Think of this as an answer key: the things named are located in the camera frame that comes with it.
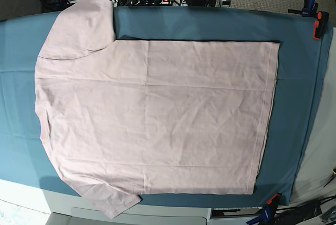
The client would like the teal table cloth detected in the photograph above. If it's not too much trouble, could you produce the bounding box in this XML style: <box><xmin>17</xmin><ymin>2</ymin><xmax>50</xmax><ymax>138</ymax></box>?
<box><xmin>1</xmin><ymin>6</ymin><xmax>333</xmax><ymax>208</ymax></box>

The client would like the orange black clamp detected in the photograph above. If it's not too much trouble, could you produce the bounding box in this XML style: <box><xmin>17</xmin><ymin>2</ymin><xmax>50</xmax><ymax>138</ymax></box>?
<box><xmin>312</xmin><ymin>12</ymin><xmax>329</xmax><ymax>40</ymax></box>
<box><xmin>266</xmin><ymin>193</ymin><xmax>282</xmax><ymax>205</ymax></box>

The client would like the orange black clamp bottom right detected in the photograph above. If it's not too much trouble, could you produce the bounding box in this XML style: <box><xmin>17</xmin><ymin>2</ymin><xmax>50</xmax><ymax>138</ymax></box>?
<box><xmin>266</xmin><ymin>193</ymin><xmax>282</xmax><ymax>205</ymax></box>

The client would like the blue black clamp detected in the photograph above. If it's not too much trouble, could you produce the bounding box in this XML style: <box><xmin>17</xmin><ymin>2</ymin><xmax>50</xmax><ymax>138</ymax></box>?
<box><xmin>246</xmin><ymin>206</ymin><xmax>278</xmax><ymax>225</ymax></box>
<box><xmin>288</xmin><ymin>0</ymin><xmax>318</xmax><ymax>18</ymax></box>

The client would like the blue black clamp bottom right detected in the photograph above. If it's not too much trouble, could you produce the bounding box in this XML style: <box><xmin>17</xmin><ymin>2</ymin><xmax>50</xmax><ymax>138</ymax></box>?
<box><xmin>246</xmin><ymin>206</ymin><xmax>278</xmax><ymax>225</ymax></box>

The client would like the orange black clamp top right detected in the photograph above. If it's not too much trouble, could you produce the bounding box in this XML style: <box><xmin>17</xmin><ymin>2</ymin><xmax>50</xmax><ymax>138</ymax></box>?
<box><xmin>312</xmin><ymin>12</ymin><xmax>329</xmax><ymax>40</ymax></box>

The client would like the pink T-shirt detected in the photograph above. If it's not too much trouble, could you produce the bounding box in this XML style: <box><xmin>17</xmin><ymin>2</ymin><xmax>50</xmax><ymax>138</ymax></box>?
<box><xmin>35</xmin><ymin>0</ymin><xmax>279</xmax><ymax>218</ymax></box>

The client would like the blue black clamp top right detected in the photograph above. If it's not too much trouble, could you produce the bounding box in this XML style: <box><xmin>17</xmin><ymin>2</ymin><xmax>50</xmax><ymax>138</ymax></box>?
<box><xmin>288</xmin><ymin>0</ymin><xmax>318</xmax><ymax>18</ymax></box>

